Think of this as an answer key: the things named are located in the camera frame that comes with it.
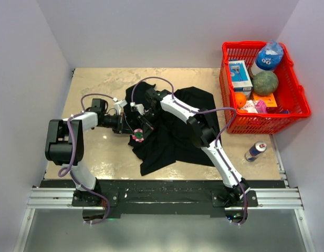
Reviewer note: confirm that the aluminium rail frame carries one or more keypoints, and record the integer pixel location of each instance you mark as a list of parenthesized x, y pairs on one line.
[(267, 198)]

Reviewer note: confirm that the orange fruit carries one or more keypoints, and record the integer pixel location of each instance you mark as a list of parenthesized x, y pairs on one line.
[(240, 99)]

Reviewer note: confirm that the green round melon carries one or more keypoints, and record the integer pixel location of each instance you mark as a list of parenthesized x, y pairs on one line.
[(265, 83)]

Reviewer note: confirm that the orange box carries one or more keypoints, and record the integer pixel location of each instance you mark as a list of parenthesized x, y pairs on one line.
[(269, 100)]

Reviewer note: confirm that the pink flower brooch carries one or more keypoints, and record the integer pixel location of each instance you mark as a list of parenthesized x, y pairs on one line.
[(138, 135)]

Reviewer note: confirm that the blue silver drink can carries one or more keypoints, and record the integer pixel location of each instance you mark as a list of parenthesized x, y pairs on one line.
[(255, 151)]

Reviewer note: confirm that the blue plastic bag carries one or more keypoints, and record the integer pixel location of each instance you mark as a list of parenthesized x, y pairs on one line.
[(267, 59)]

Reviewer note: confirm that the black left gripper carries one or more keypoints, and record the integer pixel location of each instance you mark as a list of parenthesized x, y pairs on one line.
[(122, 126)]

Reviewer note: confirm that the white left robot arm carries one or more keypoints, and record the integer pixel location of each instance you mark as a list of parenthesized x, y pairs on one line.
[(65, 146)]

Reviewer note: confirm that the pink small package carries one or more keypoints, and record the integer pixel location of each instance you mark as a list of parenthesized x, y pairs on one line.
[(260, 106)]

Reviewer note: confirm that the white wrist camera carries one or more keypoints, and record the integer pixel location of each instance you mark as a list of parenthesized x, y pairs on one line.
[(119, 105), (137, 108)]

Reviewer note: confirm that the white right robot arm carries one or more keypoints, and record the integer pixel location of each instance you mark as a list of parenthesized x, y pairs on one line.
[(203, 134)]

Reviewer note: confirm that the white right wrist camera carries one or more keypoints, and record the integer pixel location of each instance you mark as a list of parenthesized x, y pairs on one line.
[(137, 108)]

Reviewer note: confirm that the red plastic basket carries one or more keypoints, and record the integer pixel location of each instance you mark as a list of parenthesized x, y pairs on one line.
[(292, 104)]

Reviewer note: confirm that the blue white box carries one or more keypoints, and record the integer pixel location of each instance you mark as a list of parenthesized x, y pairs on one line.
[(240, 78)]

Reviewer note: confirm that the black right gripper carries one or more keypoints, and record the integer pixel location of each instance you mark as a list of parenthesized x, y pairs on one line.
[(146, 124)]

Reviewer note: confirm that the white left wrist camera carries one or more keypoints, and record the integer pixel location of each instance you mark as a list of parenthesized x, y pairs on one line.
[(119, 105)]

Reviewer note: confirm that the black garment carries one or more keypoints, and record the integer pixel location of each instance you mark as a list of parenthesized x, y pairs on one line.
[(170, 141)]

